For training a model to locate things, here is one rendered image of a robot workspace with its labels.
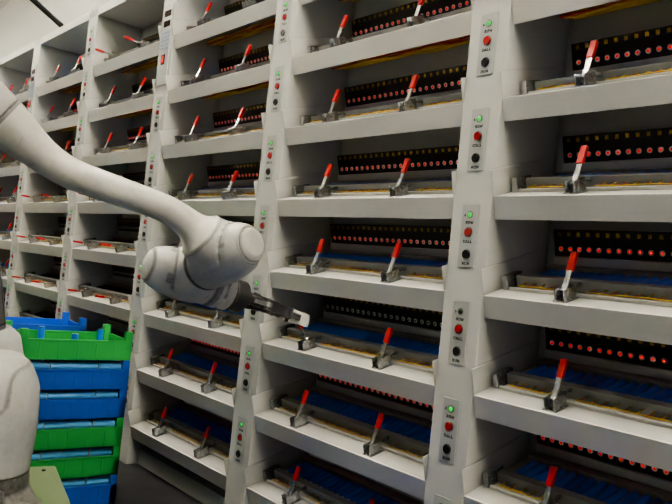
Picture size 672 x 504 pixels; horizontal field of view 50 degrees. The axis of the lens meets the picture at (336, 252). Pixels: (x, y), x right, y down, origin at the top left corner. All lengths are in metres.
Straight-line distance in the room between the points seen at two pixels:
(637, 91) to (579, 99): 0.10
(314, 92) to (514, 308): 0.93
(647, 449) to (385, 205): 0.73
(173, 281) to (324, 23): 0.89
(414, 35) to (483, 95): 0.26
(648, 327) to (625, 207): 0.20
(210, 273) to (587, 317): 0.71
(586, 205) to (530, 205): 0.11
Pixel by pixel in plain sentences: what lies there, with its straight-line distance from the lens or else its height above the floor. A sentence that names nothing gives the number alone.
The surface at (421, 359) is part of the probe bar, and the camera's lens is 1.60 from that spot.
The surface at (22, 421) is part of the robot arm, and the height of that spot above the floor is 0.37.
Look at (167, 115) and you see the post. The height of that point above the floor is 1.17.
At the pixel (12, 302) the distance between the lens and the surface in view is 3.84.
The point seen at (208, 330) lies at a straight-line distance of 2.15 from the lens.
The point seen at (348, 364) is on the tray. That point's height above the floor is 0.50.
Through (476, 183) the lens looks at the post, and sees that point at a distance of 1.44.
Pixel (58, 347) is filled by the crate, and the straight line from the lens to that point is 2.09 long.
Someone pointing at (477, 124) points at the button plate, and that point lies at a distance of 1.47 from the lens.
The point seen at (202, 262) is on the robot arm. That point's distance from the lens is 1.44.
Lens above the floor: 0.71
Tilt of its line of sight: 2 degrees up
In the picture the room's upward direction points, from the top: 6 degrees clockwise
